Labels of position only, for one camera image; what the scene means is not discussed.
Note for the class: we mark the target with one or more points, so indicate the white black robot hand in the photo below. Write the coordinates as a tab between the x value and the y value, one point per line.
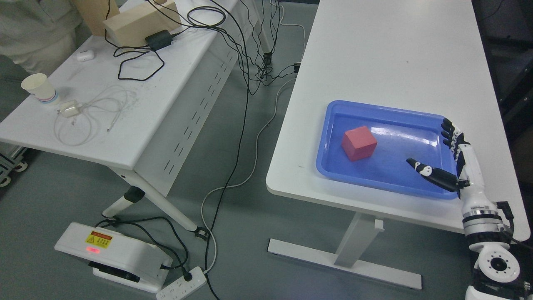
468	182

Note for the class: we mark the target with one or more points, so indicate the pink foam block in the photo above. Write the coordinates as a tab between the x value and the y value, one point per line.
358	143

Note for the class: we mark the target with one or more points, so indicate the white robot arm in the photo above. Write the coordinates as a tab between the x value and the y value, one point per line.
496	272

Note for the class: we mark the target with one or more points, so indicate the blue plastic tray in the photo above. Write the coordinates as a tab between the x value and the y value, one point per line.
401	134

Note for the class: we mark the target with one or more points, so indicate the white desk with leg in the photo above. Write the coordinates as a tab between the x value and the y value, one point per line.
419	55

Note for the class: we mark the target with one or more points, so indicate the white power strip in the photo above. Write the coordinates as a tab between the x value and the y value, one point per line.
180	289

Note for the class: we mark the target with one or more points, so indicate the white folding table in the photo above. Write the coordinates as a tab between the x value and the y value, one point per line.
143	131

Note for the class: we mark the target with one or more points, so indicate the black power adapter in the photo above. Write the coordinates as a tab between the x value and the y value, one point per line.
159	40

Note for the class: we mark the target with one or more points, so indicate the white box device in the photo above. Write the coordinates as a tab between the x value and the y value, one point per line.
117	257

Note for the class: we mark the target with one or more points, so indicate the cardboard box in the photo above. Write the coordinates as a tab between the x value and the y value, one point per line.
131	27

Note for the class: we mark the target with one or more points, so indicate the white earbuds case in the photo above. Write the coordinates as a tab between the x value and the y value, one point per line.
86	55

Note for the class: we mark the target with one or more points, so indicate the white paper cup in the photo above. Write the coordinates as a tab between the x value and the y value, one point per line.
40	87

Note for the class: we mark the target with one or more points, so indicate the person in beige clothes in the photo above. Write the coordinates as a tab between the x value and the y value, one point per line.
40	35

